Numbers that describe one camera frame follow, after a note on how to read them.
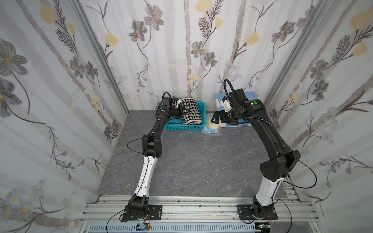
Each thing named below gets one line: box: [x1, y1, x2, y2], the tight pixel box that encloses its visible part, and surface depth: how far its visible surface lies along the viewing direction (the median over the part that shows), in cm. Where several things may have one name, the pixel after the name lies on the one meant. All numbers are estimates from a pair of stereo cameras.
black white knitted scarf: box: [180, 97, 203, 126], surface depth 106 cm
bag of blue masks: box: [201, 126, 219, 135], surface depth 110 cm
